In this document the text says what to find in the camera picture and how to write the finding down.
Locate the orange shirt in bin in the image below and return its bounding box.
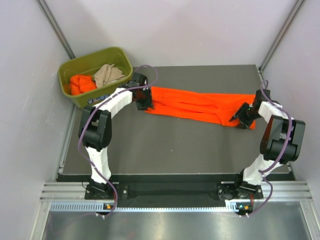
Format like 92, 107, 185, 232
69, 74, 97, 96

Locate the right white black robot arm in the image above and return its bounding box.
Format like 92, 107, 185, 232
230, 100, 306, 198

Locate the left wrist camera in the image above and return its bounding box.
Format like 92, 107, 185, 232
127, 72, 148, 88

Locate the black centre mounting plate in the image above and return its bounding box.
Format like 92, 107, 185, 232
117, 182, 225, 208

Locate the beige shirt in bin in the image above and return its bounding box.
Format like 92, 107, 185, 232
93, 64, 126, 88

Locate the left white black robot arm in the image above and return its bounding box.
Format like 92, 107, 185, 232
78, 87, 154, 199

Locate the orange t-shirt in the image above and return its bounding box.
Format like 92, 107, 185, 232
145, 86, 255, 127

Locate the olive green plastic bin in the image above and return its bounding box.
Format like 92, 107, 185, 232
57, 46, 133, 109

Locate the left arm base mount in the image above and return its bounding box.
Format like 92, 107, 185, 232
84, 181, 116, 200

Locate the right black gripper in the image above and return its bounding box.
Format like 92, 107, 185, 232
230, 102, 263, 129

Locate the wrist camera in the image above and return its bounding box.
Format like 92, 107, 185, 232
127, 72, 148, 88
252, 89, 271, 107

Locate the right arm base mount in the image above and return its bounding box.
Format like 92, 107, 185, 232
217, 170, 264, 200

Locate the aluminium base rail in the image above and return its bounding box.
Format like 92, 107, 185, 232
40, 181, 313, 214

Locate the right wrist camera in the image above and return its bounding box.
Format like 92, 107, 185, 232
252, 89, 271, 107

